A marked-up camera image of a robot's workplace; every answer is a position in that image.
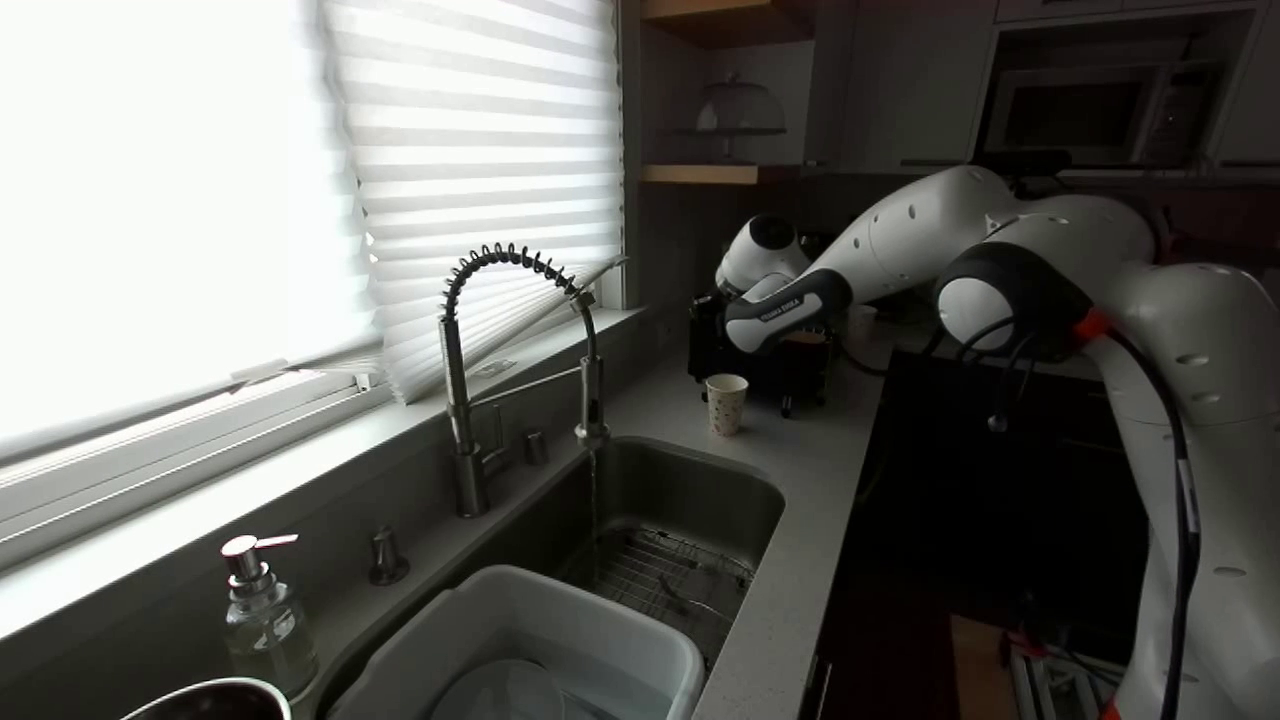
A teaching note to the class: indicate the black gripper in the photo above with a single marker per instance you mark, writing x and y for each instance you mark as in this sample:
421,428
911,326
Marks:
797,361

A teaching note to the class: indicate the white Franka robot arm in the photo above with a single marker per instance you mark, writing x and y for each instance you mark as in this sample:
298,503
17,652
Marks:
1201,372

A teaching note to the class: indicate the white paper cup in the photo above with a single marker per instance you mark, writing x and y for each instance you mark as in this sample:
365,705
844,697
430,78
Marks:
724,402

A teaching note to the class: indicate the stainless steel sink basin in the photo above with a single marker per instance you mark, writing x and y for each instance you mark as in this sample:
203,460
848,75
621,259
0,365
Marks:
692,484

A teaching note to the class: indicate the glass dome cake stand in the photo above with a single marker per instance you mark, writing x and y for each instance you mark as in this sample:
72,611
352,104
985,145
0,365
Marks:
734,112

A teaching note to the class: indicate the chrome spring kitchen faucet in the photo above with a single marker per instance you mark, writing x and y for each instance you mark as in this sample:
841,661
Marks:
461,402

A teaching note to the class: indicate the white pleated window blind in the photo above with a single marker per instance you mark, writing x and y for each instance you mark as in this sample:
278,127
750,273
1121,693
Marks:
482,163

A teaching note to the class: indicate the built-in microwave oven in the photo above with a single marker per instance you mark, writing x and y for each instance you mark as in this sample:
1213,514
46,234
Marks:
1086,112

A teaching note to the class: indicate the white plastic dish tub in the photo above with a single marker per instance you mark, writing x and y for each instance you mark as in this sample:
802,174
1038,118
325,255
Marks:
534,640

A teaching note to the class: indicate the small metal sink fitting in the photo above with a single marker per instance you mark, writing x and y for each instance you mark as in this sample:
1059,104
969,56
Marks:
387,559

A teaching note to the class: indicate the clear soap pump dispenser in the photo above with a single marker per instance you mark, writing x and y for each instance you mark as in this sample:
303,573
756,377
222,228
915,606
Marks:
265,622

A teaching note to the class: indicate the round bowl with light rim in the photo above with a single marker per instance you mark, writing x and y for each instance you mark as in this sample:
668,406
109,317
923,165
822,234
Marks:
203,693

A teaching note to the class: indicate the wooden wall shelf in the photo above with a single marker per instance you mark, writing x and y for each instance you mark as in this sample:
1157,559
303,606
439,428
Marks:
703,174
720,17

